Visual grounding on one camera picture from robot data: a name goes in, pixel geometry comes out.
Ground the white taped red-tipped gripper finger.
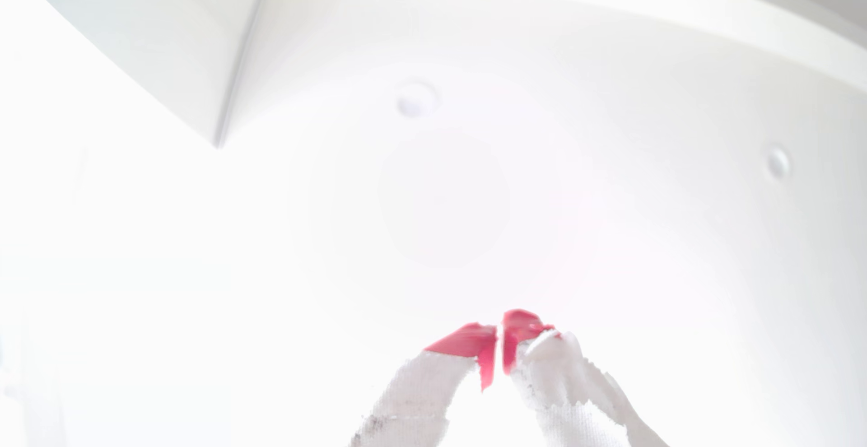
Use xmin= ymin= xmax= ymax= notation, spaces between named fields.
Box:
xmin=349 ymin=323 xmax=499 ymax=447
xmin=503 ymin=309 xmax=671 ymax=447

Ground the round recessed ceiling light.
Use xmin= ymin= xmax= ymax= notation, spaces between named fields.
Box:
xmin=765 ymin=145 xmax=792 ymax=181
xmin=396 ymin=80 xmax=440 ymax=119

